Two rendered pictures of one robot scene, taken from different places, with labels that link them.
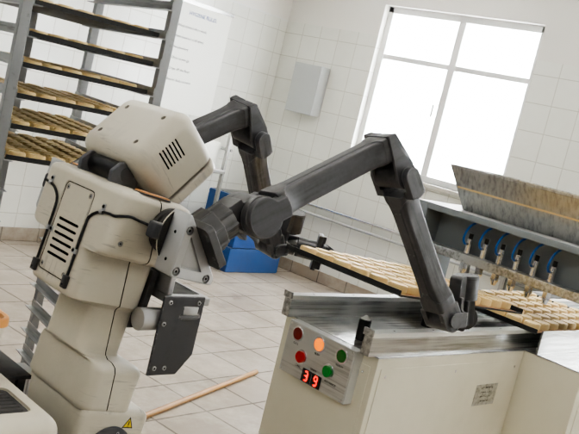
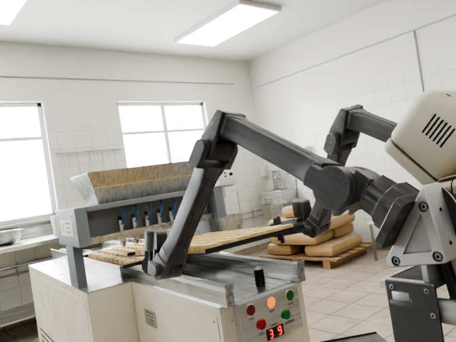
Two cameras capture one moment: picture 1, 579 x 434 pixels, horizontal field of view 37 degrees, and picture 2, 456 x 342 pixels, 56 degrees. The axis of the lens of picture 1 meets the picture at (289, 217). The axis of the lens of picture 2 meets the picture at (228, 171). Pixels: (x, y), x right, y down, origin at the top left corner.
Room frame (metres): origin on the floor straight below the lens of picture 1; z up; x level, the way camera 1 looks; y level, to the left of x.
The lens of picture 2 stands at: (1.94, 1.19, 1.22)
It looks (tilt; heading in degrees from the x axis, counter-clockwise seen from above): 1 degrees up; 280
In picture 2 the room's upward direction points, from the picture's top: 8 degrees counter-clockwise
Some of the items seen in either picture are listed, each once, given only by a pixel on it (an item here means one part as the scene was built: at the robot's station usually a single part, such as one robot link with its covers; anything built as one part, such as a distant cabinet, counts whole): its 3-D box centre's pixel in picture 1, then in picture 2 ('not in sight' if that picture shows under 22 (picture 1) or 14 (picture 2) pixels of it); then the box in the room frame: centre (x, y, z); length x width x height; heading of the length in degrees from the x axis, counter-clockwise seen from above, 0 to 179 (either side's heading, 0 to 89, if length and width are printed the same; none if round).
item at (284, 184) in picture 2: not in sight; (281, 188); (2.38, -5.31, 0.92); 1.00 x 0.36 x 1.11; 141
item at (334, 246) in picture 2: not in sight; (333, 244); (1.78, -4.29, 0.19); 0.72 x 0.42 x 0.15; 55
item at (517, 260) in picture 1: (513, 263); (161, 218); (2.63, -0.71, 1.07); 0.06 x 0.03 x 0.18; 135
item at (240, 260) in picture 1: (238, 254); not in sight; (6.93, 0.34, 0.10); 0.60 x 0.40 x 0.20; 138
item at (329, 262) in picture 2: not in sight; (315, 254); (2.02, -4.47, 0.06); 1.20 x 0.80 x 0.11; 143
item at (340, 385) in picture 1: (320, 360); (269, 315); (2.13, -0.16, 0.77); 0.24 x 0.04 x 0.14; 45
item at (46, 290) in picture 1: (62, 306); not in sight; (2.93, 0.70, 0.51); 0.64 x 0.03 x 0.03; 37
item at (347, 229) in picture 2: not in sight; (322, 229); (1.88, -4.63, 0.34); 0.72 x 0.42 x 0.15; 141
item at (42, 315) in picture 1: (58, 330); not in sight; (2.93, 0.70, 0.42); 0.64 x 0.03 x 0.03; 37
